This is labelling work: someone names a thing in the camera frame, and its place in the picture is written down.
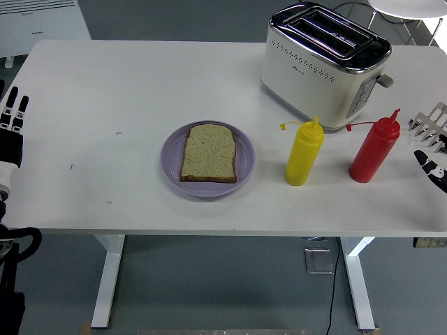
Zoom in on silver metal toast rack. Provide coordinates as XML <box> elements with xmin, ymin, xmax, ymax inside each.
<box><xmin>407</xmin><ymin>101</ymin><xmax>447</xmax><ymax>154</ymax></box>

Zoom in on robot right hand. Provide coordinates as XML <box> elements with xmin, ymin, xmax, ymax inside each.
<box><xmin>413</xmin><ymin>134</ymin><xmax>447</xmax><ymax>193</ymax></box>

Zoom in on white table leg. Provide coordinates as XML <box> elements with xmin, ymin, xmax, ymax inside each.
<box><xmin>340</xmin><ymin>237</ymin><xmax>376</xmax><ymax>332</ymax></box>
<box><xmin>90</xmin><ymin>234</ymin><xmax>126</xmax><ymax>329</ymax></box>

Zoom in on black power cable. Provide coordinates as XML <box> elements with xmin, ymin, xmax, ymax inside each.
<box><xmin>326</xmin><ymin>237</ymin><xmax>342</xmax><ymax>335</ymax></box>

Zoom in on table height control panel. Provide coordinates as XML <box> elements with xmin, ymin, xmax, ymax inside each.
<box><xmin>412</xmin><ymin>237</ymin><xmax>447</xmax><ymax>249</ymax></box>

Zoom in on purple round plate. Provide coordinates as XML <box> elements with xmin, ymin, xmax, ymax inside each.
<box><xmin>160</xmin><ymin>120</ymin><xmax>256</xmax><ymax>199</ymax></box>

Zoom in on white and chrome toaster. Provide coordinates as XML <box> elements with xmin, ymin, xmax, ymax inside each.
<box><xmin>261</xmin><ymin>1</ymin><xmax>395</xmax><ymax>133</ymax></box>

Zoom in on clear floor socket cover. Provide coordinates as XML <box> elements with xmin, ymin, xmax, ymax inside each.
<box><xmin>303</xmin><ymin>247</ymin><xmax>336</xmax><ymax>276</ymax></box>

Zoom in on white heater appliance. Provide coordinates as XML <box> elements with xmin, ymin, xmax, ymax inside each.
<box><xmin>0</xmin><ymin>0</ymin><xmax>92</xmax><ymax>69</ymax></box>

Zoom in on bread slice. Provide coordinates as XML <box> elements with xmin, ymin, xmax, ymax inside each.
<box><xmin>179</xmin><ymin>124</ymin><xmax>238</xmax><ymax>184</ymax></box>

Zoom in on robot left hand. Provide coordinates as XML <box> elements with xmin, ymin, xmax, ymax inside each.
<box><xmin>0</xmin><ymin>79</ymin><xmax>31</xmax><ymax>198</ymax></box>

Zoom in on yellow squeeze bottle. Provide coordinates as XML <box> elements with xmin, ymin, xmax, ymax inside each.
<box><xmin>279</xmin><ymin>116</ymin><xmax>325</xmax><ymax>187</ymax></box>

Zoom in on red squeeze bottle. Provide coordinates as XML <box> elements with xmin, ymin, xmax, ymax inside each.
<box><xmin>345</xmin><ymin>108</ymin><xmax>402</xmax><ymax>184</ymax></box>

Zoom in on white round side table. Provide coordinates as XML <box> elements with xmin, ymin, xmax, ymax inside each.
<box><xmin>367</xmin><ymin>0</ymin><xmax>447</xmax><ymax>48</ymax></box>

